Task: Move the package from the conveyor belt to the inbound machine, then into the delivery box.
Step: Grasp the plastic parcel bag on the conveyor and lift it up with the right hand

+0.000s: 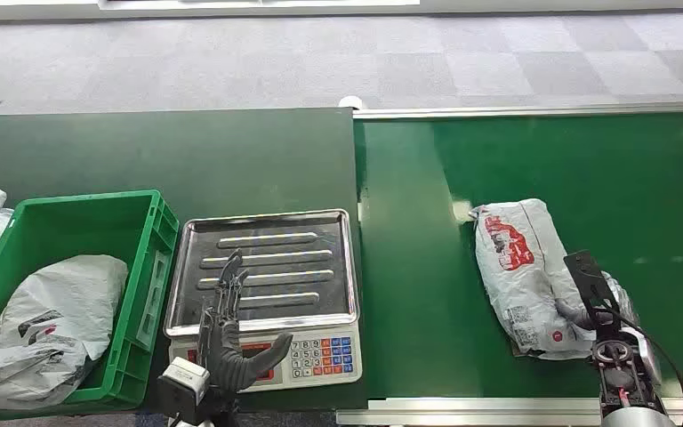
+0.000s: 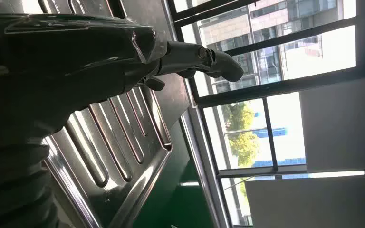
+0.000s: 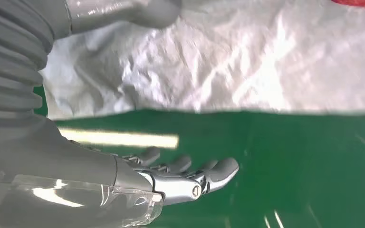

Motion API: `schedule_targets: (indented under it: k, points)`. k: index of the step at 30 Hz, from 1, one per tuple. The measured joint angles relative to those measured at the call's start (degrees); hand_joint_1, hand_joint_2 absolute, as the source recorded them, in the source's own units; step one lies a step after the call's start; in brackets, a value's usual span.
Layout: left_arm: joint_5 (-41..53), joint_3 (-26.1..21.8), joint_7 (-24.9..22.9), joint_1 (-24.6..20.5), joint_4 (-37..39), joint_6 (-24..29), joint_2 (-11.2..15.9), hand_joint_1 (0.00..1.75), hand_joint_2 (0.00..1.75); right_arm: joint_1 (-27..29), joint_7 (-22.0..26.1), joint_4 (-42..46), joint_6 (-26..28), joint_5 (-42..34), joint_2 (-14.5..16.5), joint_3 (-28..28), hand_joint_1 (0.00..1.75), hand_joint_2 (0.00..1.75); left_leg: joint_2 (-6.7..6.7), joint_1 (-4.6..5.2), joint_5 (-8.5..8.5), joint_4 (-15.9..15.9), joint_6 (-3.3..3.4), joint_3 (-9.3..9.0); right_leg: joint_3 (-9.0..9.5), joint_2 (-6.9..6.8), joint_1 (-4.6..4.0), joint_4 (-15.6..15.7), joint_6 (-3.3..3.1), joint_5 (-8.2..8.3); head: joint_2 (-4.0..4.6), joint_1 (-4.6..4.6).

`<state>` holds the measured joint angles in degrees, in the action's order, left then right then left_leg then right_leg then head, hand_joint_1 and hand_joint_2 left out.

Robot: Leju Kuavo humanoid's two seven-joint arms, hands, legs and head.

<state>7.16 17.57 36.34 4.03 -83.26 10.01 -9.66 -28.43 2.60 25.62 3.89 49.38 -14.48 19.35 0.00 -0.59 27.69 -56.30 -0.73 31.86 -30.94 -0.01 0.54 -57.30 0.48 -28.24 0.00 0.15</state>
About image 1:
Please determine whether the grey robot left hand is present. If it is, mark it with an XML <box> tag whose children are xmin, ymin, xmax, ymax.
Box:
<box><xmin>197</xmin><ymin>249</ymin><xmax>294</xmax><ymax>395</ymax></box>

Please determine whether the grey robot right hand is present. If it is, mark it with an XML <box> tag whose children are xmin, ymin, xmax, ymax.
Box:
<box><xmin>555</xmin><ymin>297</ymin><xmax>614</xmax><ymax>331</ymax></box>

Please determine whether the grey poly package red print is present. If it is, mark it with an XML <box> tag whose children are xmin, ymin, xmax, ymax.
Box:
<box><xmin>469</xmin><ymin>198</ymin><xmax>639</xmax><ymax>361</ymax></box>

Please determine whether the green conveyor belt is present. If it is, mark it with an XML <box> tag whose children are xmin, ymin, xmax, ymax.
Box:
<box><xmin>353</xmin><ymin>110</ymin><xmax>683</xmax><ymax>402</ymax></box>

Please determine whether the grey poly package black print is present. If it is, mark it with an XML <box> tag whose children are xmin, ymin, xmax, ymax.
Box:
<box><xmin>0</xmin><ymin>254</ymin><xmax>130</xmax><ymax>411</ymax></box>

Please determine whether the electronic scale with steel tray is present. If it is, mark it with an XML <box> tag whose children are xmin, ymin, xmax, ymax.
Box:
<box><xmin>163</xmin><ymin>208</ymin><xmax>365</xmax><ymax>394</ymax></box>

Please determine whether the green plastic crate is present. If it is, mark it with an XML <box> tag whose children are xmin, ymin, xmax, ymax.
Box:
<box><xmin>0</xmin><ymin>189</ymin><xmax>181</xmax><ymax>423</ymax></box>

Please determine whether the black right wrist camera bracket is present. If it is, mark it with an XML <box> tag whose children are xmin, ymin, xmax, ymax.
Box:
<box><xmin>563</xmin><ymin>250</ymin><xmax>621</xmax><ymax>326</ymax></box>

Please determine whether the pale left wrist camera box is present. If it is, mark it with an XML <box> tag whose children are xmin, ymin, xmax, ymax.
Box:
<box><xmin>157</xmin><ymin>356</ymin><xmax>212</xmax><ymax>424</ymax></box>

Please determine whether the black cable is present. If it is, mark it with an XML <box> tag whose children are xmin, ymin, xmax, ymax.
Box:
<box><xmin>598</xmin><ymin>305</ymin><xmax>683</xmax><ymax>427</ymax></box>

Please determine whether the aluminium conveyor frame rail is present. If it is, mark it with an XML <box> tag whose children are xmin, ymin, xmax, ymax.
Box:
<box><xmin>353</xmin><ymin>101</ymin><xmax>683</xmax><ymax>121</ymax></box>
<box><xmin>336</xmin><ymin>396</ymin><xmax>683</xmax><ymax>427</ymax></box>

